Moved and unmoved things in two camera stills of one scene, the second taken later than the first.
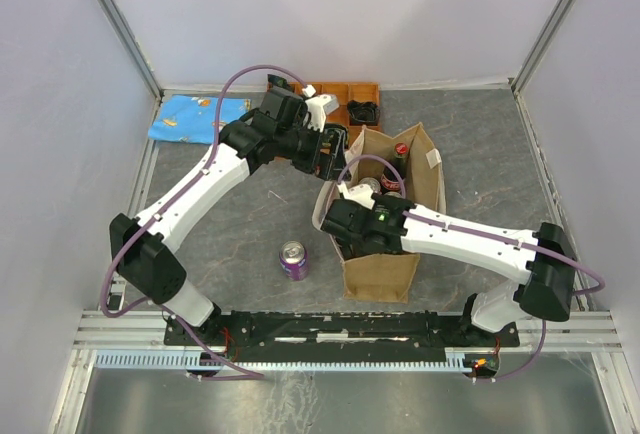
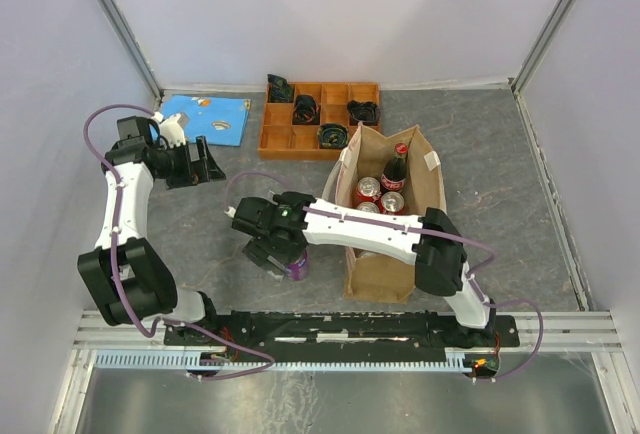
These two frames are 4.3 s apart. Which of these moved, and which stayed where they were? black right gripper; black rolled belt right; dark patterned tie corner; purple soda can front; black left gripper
Moved: black right gripper; black left gripper
Stayed: black rolled belt right; purple soda can front; dark patterned tie corner
